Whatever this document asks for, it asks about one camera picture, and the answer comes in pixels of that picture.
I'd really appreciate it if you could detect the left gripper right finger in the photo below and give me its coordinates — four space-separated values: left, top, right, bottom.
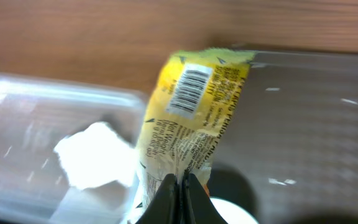
181 172 227 224

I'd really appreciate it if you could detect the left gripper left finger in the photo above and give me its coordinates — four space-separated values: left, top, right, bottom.
136 174 180 224

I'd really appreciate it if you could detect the white paper napkin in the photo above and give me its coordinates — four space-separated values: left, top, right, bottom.
50 121 138 224

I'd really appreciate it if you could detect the yellow snack wrapper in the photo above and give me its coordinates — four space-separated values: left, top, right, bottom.
128 48 255 223

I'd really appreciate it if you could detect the clear plastic waste bin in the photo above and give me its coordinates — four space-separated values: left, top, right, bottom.
0 73 146 223

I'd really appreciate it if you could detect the light blue rice bowl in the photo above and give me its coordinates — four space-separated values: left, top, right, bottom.
210 197 259 224

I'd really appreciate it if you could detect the dark brown serving tray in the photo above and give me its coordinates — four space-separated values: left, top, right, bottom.
209 52 358 223

